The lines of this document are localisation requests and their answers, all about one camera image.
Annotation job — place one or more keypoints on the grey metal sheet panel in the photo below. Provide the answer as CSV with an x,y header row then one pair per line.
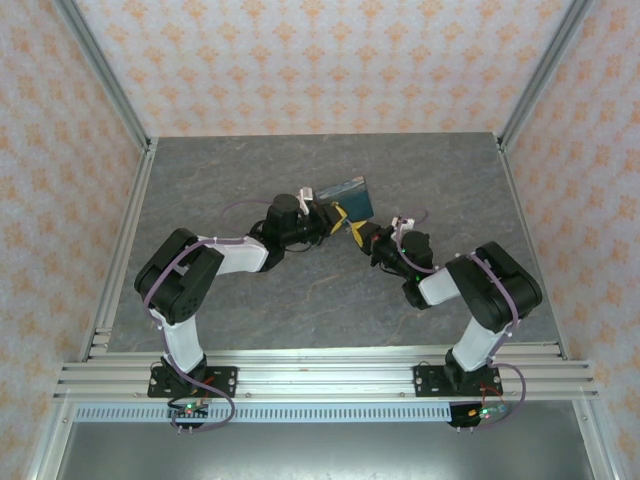
x,y
320,452

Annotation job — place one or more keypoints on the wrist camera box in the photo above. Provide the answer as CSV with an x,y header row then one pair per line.
x,y
305,195
402,221

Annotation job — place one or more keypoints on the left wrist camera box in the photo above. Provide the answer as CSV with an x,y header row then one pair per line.
x,y
305,195

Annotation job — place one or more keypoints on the controller board with lights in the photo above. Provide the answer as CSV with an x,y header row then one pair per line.
x,y
480,414
190,411

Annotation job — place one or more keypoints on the blue rectangular box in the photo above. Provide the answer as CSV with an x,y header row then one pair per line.
x,y
350,197

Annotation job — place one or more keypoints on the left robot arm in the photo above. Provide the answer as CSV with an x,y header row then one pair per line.
x,y
180,280

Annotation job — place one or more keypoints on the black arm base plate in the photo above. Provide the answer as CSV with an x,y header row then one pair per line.
x,y
222,382
427,382

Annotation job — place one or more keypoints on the aluminium side rail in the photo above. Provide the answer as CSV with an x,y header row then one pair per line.
x,y
122,250
532,250

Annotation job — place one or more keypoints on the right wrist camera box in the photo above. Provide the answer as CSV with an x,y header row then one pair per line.
x,y
402,221

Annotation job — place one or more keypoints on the narrow aluminium cross beam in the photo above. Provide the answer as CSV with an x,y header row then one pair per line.
x,y
325,354

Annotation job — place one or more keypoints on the aluminium frame post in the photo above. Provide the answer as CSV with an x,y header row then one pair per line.
x,y
102,75
547,75

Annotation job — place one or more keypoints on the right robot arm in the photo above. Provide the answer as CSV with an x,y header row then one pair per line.
x,y
500,285

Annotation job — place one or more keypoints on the wide aluminium front beam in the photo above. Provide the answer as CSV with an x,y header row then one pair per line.
x,y
325,382

